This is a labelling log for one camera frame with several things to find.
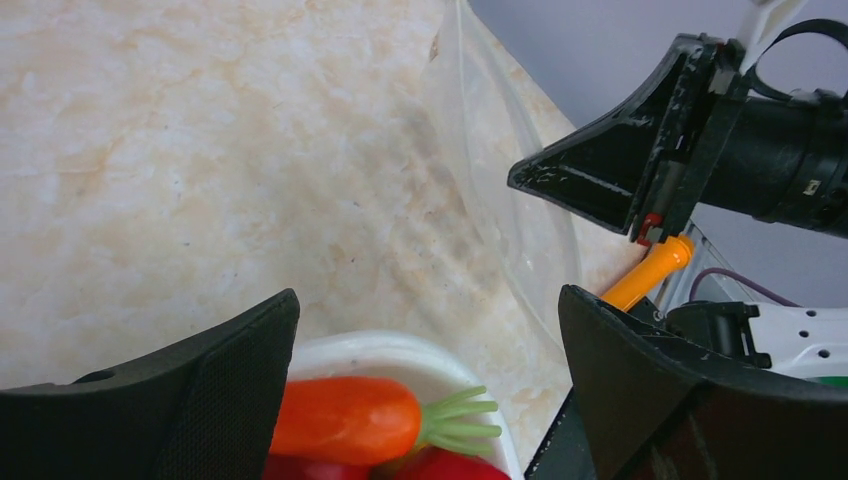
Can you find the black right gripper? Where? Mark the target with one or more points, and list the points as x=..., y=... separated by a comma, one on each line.
x=640, y=169

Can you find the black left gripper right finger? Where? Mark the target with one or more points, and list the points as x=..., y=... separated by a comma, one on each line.
x=656, y=406

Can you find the small red toy tomato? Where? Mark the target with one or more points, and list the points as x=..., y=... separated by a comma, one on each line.
x=294, y=468

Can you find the white plastic basket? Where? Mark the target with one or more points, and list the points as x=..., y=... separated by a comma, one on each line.
x=428, y=370

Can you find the clear zip top bag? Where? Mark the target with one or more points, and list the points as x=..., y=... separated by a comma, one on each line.
x=483, y=129

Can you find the orange toy carrot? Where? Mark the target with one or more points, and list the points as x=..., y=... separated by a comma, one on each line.
x=366, y=421

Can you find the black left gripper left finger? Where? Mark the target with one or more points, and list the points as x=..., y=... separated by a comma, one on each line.
x=202, y=408

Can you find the orange marker pen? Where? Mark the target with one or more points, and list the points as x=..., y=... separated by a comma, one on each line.
x=661, y=261

